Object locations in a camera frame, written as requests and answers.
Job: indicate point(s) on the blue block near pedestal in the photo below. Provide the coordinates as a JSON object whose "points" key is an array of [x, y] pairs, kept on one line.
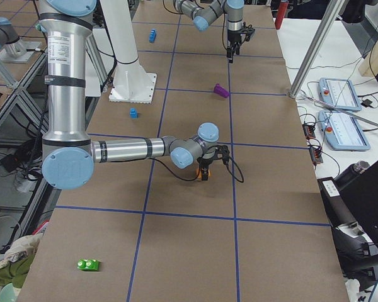
{"points": [[134, 114]]}

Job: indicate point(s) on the green double-stud block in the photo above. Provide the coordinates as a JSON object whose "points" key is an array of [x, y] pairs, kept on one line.
{"points": [[88, 265]]}

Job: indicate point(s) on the blue block far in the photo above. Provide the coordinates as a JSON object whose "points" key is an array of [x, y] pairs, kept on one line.
{"points": [[152, 35]]}

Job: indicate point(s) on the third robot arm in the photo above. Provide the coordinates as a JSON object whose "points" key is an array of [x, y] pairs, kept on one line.
{"points": [[13, 48]]}

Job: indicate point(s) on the orange trapezoid block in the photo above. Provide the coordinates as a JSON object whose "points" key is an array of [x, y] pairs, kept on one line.
{"points": [[198, 174]]}

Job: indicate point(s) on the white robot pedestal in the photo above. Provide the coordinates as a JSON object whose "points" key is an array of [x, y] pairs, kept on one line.
{"points": [[131, 83]]}

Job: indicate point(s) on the lower teach pendant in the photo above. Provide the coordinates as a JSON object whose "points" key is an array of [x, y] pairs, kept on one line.
{"points": [[342, 132]]}

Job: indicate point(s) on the upper teach pendant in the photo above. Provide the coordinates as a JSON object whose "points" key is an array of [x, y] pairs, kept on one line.
{"points": [[339, 93]]}

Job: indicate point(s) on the red cylinder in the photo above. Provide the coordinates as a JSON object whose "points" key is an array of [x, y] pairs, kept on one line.
{"points": [[282, 8]]}

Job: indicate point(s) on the purple trapezoid block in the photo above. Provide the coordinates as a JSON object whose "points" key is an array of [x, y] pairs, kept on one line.
{"points": [[221, 91]]}

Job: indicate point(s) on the silver diagonal frame pole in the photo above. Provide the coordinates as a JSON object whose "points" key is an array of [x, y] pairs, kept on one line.
{"points": [[329, 17]]}

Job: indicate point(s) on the teach pendant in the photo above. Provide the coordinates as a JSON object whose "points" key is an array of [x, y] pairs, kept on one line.
{"points": [[342, 132], [339, 93]]}

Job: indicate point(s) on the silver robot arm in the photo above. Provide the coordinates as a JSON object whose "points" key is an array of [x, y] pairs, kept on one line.
{"points": [[69, 154], [202, 18]]}

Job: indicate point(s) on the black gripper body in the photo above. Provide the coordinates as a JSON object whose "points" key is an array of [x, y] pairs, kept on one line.
{"points": [[232, 37], [205, 163]]}

